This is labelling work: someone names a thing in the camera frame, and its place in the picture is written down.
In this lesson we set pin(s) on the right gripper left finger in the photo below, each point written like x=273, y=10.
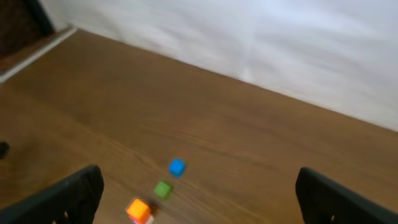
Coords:
x=62, y=202

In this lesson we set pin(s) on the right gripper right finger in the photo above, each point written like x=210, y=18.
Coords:
x=329, y=202

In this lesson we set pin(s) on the orange cube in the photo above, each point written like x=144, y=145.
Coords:
x=138, y=210

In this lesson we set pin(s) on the blue cube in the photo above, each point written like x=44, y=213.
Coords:
x=177, y=167

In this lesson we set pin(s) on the white cube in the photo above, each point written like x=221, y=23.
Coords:
x=150, y=219

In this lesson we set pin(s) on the green cube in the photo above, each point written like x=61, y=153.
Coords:
x=162, y=189

